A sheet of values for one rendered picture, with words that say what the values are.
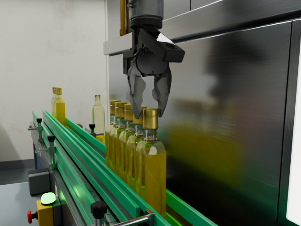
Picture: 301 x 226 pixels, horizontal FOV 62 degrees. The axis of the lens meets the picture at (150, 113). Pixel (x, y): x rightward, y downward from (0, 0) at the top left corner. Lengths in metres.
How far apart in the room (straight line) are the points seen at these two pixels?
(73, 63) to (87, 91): 0.42
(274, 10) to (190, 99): 0.27
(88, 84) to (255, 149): 3.31
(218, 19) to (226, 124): 0.23
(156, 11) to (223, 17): 0.14
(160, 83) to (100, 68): 3.16
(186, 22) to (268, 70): 0.28
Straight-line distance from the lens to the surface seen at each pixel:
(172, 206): 0.62
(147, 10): 0.56
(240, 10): 0.56
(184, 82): 0.66
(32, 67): 3.71
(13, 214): 1.08
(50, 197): 0.91
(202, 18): 0.64
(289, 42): 0.47
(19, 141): 3.84
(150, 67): 0.55
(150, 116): 0.55
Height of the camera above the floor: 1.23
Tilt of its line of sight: 8 degrees down
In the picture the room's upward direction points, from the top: straight up
